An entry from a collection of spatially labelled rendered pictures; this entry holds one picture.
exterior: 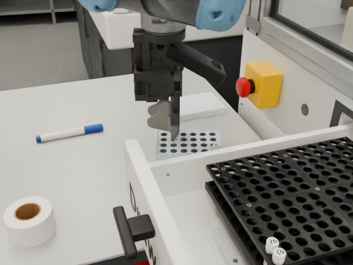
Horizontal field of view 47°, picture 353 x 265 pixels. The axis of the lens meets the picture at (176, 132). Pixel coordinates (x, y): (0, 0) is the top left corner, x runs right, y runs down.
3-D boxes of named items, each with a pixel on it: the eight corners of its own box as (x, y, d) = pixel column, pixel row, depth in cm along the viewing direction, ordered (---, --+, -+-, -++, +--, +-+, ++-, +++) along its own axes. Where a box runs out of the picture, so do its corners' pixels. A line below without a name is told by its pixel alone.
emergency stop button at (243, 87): (242, 101, 78) (244, 82, 76) (233, 93, 81) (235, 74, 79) (256, 99, 79) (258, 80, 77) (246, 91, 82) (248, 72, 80)
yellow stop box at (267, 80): (255, 111, 78) (259, 77, 74) (239, 95, 84) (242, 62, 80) (279, 106, 80) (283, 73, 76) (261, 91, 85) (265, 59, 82)
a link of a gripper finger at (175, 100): (169, 116, 75) (169, 72, 71) (179, 116, 75) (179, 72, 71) (169, 129, 71) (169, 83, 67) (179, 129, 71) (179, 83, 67)
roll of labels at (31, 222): (2, 228, 63) (-4, 209, 61) (44, 208, 67) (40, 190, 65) (18, 255, 58) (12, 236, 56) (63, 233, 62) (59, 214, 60)
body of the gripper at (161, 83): (138, 85, 76) (134, 22, 69) (184, 85, 76) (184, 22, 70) (135, 105, 69) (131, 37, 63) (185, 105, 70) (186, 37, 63)
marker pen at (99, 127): (37, 144, 83) (35, 138, 82) (36, 140, 84) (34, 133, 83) (103, 131, 87) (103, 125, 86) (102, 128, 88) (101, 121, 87)
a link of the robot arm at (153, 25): (186, -4, 67) (188, 10, 60) (185, 23, 70) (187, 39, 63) (141, -4, 67) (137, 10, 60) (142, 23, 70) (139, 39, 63)
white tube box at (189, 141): (155, 170, 75) (155, 153, 73) (157, 145, 82) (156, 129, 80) (222, 170, 75) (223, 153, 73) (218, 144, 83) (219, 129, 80)
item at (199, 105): (173, 122, 90) (173, 116, 89) (162, 105, 97) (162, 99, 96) (226, 113, 93) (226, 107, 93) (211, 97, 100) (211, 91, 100)
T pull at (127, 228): (127, 264, 40) (126, 255, 39) (112, 214, 46) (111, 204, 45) (162, 255, 41) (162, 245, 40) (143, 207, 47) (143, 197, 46)
